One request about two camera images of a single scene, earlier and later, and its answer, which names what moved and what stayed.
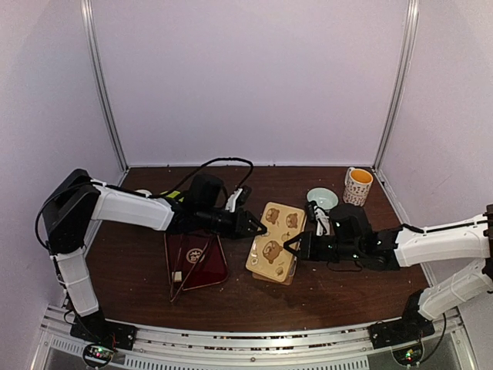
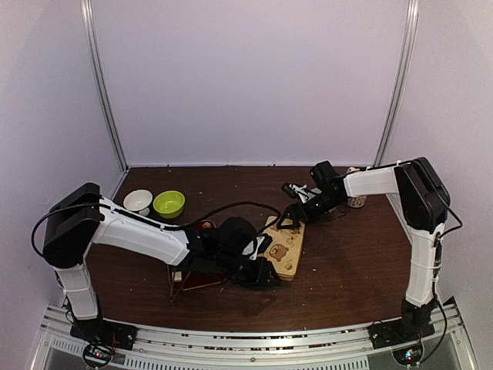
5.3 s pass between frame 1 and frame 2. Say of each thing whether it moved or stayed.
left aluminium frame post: stayed
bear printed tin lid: stayed
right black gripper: moved
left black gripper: moved
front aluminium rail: stayed
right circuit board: stayed
